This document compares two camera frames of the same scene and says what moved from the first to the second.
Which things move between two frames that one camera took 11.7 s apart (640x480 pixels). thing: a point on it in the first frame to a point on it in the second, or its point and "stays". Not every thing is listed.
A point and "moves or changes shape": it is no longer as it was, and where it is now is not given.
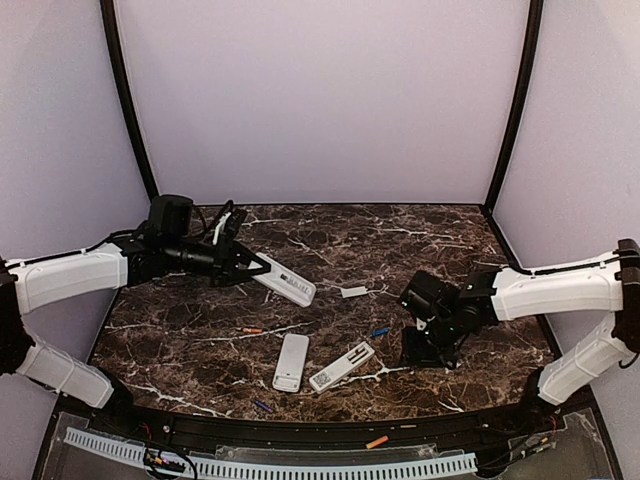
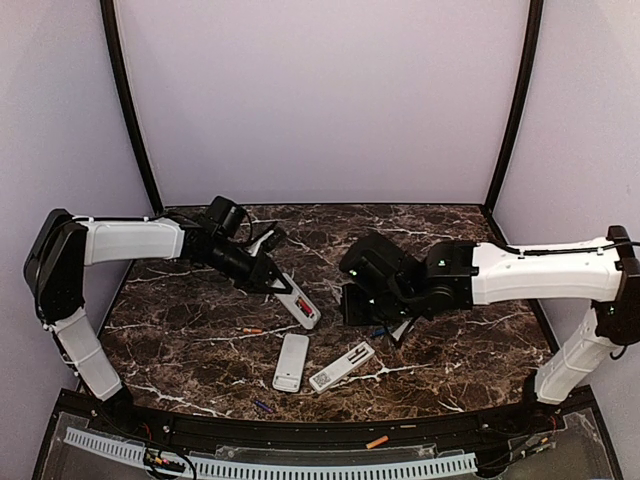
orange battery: x=377 y=442 stays
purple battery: x=264 y=406 stays
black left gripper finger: x=242 y=255 to x=288 y=288
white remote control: x=285 y=281 moves or changes shape
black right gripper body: x=435 y=347 to x=369 y=312
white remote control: x=291 y=363 stays
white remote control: x=324 y=377 stays
